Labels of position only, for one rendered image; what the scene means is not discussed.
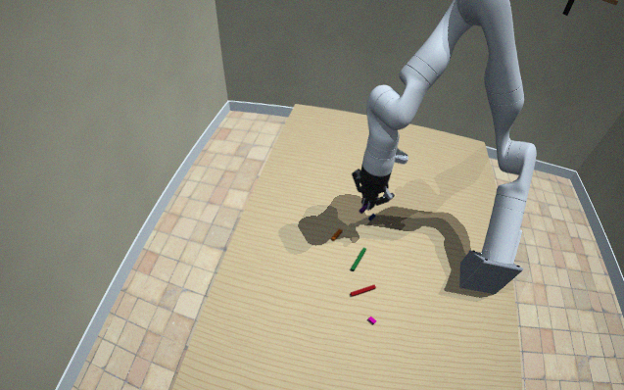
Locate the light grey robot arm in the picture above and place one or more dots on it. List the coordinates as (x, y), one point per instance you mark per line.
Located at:
(387, 110)

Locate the orange rod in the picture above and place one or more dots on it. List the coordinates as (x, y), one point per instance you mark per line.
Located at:
(336, 234)

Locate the green rod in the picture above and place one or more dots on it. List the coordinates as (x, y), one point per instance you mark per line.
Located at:
(358, 259)

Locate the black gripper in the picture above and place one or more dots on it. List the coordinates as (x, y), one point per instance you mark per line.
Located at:
(371, 191)

